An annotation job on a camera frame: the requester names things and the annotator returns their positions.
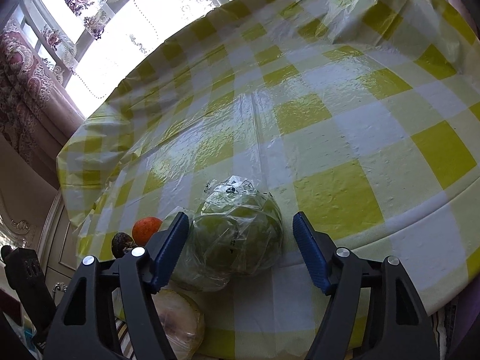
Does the dark wrinkled fruit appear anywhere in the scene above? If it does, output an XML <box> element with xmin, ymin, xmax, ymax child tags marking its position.
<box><xmin>111</xmin><ymin>232</ymin><xmax>137</xmax><ymax>258</ymax></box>

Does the small orange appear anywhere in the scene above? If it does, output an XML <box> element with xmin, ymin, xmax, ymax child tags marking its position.
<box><xmin>132</xmin><ymin>217</ymin><xmax>163</xmax><ymax>246</ymax></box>

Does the cut fruit half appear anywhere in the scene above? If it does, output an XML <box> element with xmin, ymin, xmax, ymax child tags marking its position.
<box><xmin>153</xmin><ymin>289</ymin><xmax>205</xmax><ymax>359</ymax></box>

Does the cream carved cabinet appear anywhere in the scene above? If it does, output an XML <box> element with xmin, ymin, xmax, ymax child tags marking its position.
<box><xmin>1</xmin><ymin>193</ymin><xmax>77</xmax><ymax>304</ymax></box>

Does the green fruit half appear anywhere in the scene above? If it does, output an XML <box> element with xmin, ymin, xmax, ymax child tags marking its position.
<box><xmin>172</xmin><ymin>175</ymin><xmax>283</xmax><ymax>292</ymax></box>

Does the sheer floral window valance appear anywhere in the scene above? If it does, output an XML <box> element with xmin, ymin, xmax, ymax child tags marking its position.
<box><xmin>38</xmin><ymin>0</ymin><xmax>216</xmax><ymax>75</ymax></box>

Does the pink floral curtain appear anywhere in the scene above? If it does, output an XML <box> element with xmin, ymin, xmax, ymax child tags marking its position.
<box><xmin>1</xmin><ymin>18</ymin><xmax>84</xmax><ymax>163</ymax></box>

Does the green checkered plastic tablecloth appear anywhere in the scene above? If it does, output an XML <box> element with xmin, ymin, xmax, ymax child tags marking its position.
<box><xmin>57</xmin><ymin>0</ymin><xmax>479</xmax><ymax>359</ymax></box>

